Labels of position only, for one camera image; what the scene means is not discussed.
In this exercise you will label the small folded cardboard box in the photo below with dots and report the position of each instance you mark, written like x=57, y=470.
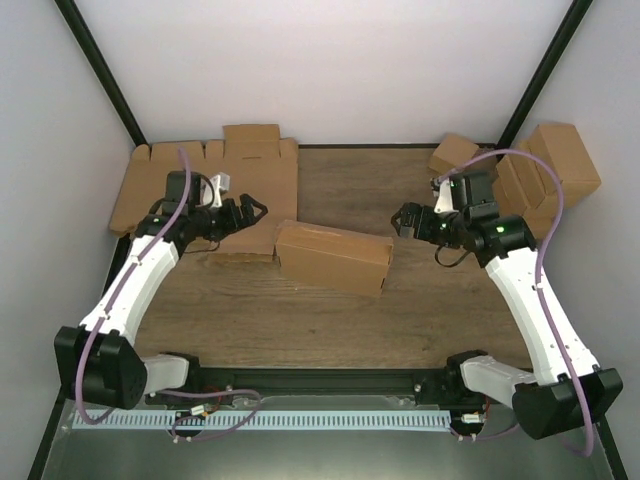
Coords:
x=453, y=151

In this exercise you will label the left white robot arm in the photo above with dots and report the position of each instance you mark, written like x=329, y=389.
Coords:
x=96, y=360

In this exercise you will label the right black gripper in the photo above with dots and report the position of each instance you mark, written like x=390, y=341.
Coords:
x=410, y=210

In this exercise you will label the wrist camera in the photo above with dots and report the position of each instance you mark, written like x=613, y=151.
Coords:
x=441, y=189
x=216, y=187

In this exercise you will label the right black frame post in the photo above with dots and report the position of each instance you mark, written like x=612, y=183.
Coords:
x=561, y=39

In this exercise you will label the black frame post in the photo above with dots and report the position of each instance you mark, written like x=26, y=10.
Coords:
x=561, y=39
x=84, y=38

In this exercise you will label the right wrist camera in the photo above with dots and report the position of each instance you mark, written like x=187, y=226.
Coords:
x=441, y=189

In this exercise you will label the row of folded boxes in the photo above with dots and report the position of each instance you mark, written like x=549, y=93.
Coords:
x=518, y=189

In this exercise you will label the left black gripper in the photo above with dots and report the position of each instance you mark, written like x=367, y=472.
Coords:
x=235, y=223

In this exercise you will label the left black frame post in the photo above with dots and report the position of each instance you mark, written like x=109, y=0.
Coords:
x=84, y=38

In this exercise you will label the large folded cardboard box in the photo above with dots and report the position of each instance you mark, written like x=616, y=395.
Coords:
x=561, y=147

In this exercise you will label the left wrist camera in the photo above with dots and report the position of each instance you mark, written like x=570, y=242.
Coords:
x=216, y=187

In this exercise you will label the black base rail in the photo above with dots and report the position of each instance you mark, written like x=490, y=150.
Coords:
x=426, y=386

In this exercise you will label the light blue slotted cable duct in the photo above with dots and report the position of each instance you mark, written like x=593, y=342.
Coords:
x=412, y=421

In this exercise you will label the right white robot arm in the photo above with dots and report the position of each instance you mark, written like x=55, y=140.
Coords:
x=566, y=387

